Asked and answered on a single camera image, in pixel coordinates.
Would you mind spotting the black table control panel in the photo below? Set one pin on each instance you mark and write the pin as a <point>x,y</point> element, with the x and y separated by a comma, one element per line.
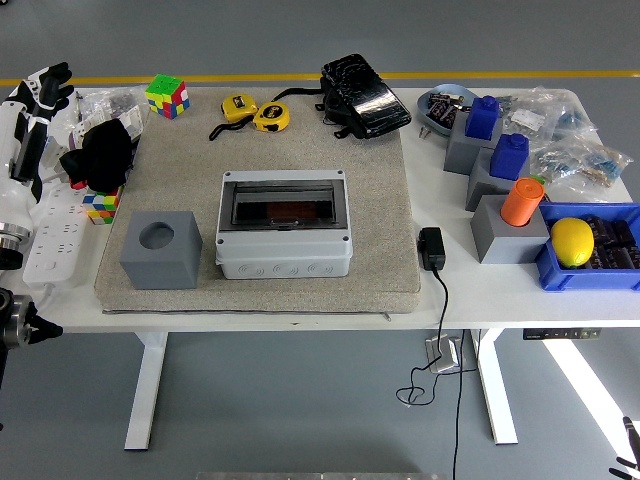
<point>560,334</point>

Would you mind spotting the grey holder block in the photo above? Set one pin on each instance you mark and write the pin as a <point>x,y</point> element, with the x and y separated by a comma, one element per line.
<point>505,242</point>
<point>482,187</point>
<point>460,155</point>

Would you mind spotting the orange cylinder battery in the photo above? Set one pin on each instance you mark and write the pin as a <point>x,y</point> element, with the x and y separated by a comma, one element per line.
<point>292,210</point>
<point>521,202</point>

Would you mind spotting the blue-grey dish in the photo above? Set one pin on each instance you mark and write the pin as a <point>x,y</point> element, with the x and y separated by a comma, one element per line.
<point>430,122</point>

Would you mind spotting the clear bag of components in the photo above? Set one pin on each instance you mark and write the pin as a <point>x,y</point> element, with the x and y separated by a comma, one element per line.
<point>555,162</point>
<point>605,165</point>

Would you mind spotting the clear bag of small parts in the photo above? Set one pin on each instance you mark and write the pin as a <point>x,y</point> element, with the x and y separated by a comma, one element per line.
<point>117,100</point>

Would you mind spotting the blue block battery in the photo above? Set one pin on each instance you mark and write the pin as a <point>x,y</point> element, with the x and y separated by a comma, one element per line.
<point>509,157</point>
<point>482,117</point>

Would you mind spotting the grey block with round hole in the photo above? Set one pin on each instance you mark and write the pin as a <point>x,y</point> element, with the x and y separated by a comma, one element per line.
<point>160,265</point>

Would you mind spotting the blue plastic bin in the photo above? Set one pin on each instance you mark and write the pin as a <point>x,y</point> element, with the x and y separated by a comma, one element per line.
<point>585,280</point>

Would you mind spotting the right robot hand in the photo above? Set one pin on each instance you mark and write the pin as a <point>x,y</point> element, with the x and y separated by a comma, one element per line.
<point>634,450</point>

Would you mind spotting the white table leg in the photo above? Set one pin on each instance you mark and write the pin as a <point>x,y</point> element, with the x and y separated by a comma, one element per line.
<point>495,390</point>
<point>145,390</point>

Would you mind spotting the smoky transparent box lid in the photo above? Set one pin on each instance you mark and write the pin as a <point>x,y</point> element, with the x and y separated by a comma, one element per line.
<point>282,200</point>

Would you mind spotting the white power strip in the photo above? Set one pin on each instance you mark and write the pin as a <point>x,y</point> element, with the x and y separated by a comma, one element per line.
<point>60,240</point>

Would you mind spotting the thin screwdriver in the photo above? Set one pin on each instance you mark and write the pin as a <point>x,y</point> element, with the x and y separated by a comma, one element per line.
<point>79,107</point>

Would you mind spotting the small green object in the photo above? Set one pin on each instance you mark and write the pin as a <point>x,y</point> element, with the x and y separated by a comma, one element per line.
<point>539,179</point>

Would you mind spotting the dark electronic components heap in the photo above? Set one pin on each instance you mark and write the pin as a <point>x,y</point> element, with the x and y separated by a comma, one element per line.
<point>442,107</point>

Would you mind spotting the black capacitors heap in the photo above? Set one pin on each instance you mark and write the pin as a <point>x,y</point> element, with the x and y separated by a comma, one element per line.
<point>617,240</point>

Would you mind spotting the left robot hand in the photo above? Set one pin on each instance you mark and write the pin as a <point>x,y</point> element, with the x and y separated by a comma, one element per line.
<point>10,150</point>

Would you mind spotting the clear bag with white label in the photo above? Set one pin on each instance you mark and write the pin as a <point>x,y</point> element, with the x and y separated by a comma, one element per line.
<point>530,119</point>

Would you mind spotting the grey-brown mat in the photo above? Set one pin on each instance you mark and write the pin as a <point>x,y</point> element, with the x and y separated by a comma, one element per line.
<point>300,150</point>

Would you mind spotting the grey plastic junction box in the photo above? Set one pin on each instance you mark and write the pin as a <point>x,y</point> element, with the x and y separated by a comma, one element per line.
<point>285,257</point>

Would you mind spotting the yellow lemon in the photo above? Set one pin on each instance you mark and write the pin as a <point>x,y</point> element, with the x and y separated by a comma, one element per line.
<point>572,242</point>

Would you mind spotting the yellow tape measure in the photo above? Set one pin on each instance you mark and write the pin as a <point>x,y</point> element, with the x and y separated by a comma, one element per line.
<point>271,117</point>
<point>239,107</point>

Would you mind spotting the black cloth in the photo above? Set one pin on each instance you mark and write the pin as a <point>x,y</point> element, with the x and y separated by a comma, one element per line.
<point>102,155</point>

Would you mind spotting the multicoloured puzzle cube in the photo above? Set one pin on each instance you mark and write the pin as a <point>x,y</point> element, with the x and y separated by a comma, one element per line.
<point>102,207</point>
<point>167,97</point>

